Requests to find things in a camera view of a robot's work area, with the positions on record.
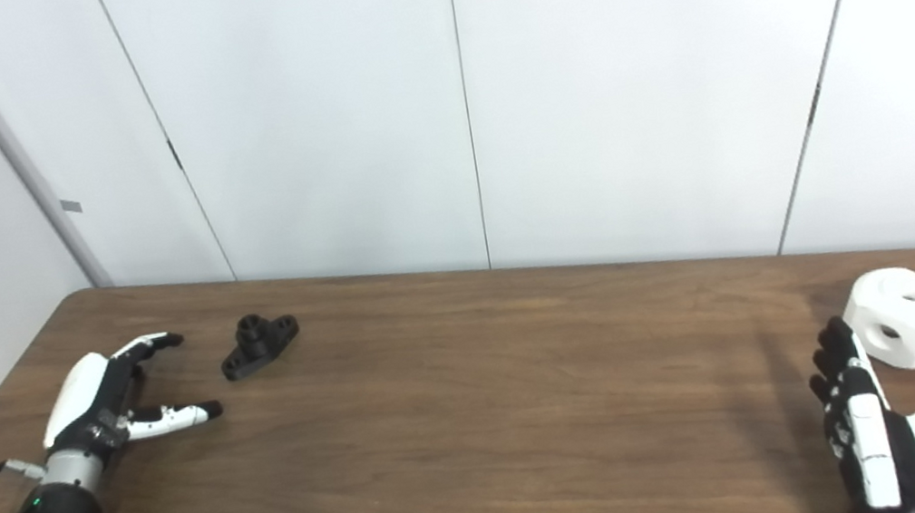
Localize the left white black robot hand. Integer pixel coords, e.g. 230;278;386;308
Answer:
29;324;229;467

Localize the black plastic holder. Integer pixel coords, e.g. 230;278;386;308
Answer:
213;308;307;384

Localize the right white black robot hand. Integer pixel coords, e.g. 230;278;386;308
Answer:
800;304;915;513

